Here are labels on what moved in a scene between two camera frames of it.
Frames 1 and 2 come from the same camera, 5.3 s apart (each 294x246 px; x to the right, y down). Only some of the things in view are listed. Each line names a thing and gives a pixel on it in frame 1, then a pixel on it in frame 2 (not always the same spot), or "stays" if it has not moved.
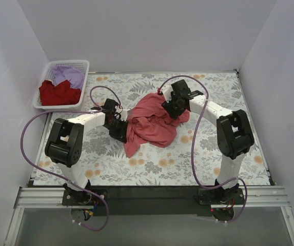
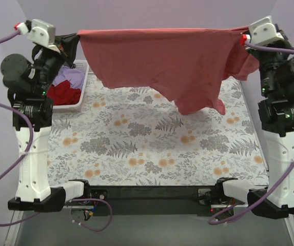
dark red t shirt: (61, 94) stays
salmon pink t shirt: (149, 121) -> (190, 65)
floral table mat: (171, 138) stays
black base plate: (153, 201) stays
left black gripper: (119, 130) -> (66, 47)
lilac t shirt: (75, 77) stays
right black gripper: (171, 109) -> (251, 51)
